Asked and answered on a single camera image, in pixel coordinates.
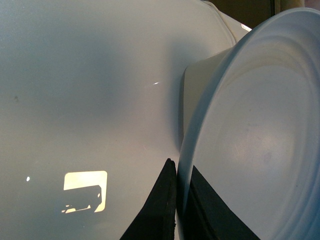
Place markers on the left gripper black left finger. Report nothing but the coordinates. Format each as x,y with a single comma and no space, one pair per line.
156,219

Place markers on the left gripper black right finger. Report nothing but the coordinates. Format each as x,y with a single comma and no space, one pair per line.
208,217

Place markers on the light blue plate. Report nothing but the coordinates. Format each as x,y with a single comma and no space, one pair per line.
251,119

